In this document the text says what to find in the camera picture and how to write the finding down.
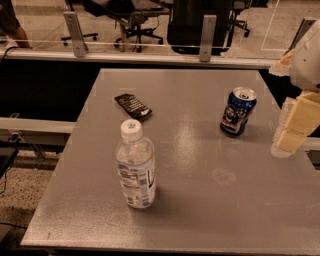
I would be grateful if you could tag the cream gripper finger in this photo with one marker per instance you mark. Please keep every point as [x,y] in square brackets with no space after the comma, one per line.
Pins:
[299,117]
[282,67]

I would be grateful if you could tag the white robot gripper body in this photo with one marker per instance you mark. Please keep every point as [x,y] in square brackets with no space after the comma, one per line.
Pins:
[307,63]

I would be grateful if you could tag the clear plastic water bottle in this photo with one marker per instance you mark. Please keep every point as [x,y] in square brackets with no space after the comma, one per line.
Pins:
[135,165]

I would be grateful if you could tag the black rxbar chocolate wrapper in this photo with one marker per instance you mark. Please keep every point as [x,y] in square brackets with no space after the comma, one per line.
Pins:
[133,106]

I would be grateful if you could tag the blue pepsi soda can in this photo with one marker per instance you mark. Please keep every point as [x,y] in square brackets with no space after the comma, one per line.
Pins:
[241,102]

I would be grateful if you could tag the black cabinet block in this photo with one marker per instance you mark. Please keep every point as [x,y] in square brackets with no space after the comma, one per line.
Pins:
[186,23]

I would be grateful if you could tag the person leg in background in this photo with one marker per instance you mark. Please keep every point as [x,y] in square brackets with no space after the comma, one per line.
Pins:
[10,25]

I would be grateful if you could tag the right metal bracket post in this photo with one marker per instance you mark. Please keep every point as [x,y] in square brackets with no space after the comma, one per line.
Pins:
[207,36]

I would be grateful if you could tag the metal bracket post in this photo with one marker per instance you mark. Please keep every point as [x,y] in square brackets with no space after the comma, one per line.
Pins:
[207,36]
[73,25]

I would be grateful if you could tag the left metal bracket post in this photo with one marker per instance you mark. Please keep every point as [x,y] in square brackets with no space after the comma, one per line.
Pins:
[73,25]

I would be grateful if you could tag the grey metal rail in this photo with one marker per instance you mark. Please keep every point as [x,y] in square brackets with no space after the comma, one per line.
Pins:
[124,58]

